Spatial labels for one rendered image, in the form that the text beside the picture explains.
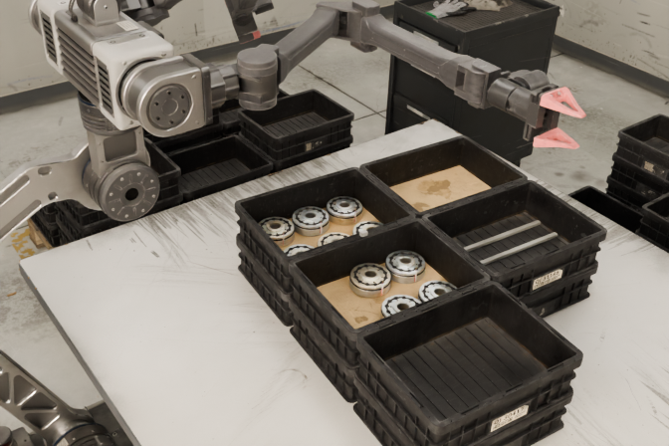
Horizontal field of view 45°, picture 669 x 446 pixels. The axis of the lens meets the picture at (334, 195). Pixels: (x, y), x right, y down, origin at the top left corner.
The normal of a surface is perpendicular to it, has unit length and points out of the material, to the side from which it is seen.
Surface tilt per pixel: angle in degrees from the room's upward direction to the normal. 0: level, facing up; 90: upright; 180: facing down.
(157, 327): 0
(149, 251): 0
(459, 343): 0
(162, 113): 90
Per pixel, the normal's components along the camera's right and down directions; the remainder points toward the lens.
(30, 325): 0.04, -0.84
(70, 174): 0.59, 0.45
